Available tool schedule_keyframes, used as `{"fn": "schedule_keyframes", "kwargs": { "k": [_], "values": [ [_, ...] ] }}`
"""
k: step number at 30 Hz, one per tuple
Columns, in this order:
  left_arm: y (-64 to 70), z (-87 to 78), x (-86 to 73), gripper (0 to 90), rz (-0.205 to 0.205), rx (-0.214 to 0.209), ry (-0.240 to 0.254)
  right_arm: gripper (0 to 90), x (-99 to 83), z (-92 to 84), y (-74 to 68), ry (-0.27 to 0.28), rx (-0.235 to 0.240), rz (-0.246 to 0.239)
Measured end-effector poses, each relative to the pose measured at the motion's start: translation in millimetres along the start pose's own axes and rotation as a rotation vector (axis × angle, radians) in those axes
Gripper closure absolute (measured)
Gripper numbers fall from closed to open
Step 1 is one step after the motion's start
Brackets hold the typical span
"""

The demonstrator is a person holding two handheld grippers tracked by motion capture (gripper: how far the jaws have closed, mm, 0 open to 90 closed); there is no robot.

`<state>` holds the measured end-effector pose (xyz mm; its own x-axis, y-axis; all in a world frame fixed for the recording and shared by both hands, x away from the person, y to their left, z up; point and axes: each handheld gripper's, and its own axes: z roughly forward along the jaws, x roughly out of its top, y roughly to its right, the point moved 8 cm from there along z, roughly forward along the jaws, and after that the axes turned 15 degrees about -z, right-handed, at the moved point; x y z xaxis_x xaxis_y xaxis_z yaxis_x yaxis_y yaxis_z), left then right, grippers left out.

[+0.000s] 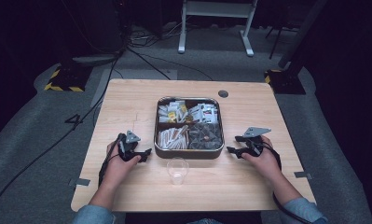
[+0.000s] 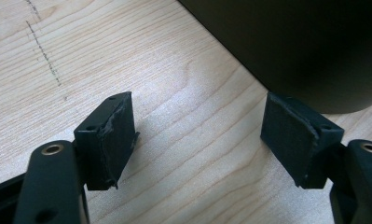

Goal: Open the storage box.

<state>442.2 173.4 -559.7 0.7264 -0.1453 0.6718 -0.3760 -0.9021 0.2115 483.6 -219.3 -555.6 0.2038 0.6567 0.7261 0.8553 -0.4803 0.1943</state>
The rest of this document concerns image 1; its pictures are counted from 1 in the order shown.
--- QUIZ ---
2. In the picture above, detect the person's blue jeans leg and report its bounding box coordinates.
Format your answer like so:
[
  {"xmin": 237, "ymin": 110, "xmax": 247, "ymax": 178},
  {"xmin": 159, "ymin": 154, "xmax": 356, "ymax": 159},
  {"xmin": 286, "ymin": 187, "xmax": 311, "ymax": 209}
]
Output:
[{"xmin": 187, "ymin": 217, "xmax": 224, "ymax": 224}]

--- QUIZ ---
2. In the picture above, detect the long black floor cable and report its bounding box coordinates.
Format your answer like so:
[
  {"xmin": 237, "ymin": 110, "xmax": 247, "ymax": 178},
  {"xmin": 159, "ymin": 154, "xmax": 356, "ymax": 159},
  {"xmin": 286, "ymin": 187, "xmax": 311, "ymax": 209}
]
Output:
[{"xmin": 0, "ymin": 55, "xmax": 121, "ymax": 220}]

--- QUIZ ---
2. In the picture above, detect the clear plastic cup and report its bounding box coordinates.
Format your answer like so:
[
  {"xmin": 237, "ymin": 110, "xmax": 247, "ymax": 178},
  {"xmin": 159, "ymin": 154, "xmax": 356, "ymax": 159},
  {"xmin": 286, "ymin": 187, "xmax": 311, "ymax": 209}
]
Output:
[{"xmin": 166, "ymin": 157, "xmax": 190, "ymax": 187}]

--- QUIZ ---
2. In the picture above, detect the left hand-held gripper black cable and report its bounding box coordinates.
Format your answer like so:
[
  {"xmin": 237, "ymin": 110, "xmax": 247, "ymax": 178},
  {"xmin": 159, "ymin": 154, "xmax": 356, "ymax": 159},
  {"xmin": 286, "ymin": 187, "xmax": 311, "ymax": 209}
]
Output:
[{"xmin": 98, "ymin": 133, "xmax": 126, "ymax": 188}]

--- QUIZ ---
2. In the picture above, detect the grey slanted pole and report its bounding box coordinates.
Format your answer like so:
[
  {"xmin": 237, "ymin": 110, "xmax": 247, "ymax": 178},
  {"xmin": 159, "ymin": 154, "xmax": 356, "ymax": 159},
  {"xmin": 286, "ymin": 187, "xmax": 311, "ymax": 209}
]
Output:
[{"xmin": 278, "ymin": 0, "xmax": 329, "ymax": 69}]

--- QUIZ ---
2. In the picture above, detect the pile of brown stick packets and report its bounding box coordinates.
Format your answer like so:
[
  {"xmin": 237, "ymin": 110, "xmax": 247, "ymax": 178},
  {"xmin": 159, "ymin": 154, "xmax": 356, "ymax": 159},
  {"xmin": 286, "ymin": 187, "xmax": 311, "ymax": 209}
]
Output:
[{"xmin": 157, "ymin": 124, "xmax": 190, "ymax": 150}]

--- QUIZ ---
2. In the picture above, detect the person's left hand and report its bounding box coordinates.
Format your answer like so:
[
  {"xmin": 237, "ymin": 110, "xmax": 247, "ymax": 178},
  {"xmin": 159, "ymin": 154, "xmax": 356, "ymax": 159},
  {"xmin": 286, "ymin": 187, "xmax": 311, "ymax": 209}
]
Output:
[{"xmin": 103, "ymin": 141, "xmax": 143, "ymax": 190}]

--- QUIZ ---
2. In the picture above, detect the pile of dark triangular packets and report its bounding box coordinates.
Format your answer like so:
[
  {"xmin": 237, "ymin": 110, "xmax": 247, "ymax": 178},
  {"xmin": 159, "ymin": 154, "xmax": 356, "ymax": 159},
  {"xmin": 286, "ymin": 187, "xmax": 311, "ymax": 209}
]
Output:
[{"xmin": 187, "ymin": 122, "xmax": 224, "ymax": 149}]

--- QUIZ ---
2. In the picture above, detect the person's right hand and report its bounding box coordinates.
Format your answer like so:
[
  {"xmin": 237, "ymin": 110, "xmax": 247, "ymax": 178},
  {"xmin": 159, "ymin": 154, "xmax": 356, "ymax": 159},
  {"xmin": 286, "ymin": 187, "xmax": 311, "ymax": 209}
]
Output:
[{"xmin": 241, "ymin": 135, "xmax": 282, "ymax": 185}]

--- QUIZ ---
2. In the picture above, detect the pile of white yellow packets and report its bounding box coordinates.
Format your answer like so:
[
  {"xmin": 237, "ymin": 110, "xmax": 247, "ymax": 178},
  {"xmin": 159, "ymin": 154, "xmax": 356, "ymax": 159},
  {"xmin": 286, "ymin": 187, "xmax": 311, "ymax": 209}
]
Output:
[{"xmin": 158, "ymin": 100, "xmax": 189, "ymax": 124}]

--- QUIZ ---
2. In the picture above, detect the dark metal compartment tray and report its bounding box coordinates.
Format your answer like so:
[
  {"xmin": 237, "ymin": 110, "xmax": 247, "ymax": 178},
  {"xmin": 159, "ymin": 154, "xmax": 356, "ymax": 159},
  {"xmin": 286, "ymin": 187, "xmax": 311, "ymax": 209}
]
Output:
[{"xmin": 154, "ymin": 96, "xmax": 226, "ymax": 161}]

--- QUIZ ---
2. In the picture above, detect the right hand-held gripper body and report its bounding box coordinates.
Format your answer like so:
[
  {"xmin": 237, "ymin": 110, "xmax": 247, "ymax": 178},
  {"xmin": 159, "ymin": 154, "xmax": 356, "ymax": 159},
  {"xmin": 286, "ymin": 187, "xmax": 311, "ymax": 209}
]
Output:
[{"xmin": 241, "ymin": 126, "xmax": 272, "ymax": 157}]

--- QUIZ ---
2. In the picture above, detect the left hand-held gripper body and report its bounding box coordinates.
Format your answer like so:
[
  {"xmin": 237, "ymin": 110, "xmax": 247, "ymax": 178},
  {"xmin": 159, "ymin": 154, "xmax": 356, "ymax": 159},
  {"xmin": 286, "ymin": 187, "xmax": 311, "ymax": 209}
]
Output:
[{"xmin": 117, "ymin": 130, "xmax": 145, "ymax": 162}]

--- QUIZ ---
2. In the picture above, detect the yellow black striped stand base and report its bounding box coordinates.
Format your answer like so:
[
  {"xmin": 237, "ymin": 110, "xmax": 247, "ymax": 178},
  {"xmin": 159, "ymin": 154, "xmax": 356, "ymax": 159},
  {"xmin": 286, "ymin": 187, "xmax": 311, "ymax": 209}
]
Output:
[
  {"xmin": 44, "ymin": 64, "xmax": 93, "ymax": 93},
  {"xmin": 264, "ymin": 68, "xmax": 307, "ymax": 95}
]

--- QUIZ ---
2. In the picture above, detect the black tripod stand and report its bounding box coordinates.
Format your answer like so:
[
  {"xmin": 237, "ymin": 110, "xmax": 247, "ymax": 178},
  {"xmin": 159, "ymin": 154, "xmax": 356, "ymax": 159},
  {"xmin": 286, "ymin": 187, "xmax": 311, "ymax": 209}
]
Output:
[{"xmin": 265, "ymin": 23, "xmax": 299, "ymax": 60}]

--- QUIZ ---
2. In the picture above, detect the white desk frame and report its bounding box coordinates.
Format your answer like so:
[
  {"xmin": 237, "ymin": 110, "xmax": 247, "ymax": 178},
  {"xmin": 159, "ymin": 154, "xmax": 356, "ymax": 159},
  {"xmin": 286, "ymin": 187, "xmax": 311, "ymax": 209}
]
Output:
[{"xmin": 177, "ymin": 0, "xmax": 258, "ymax": 58}]

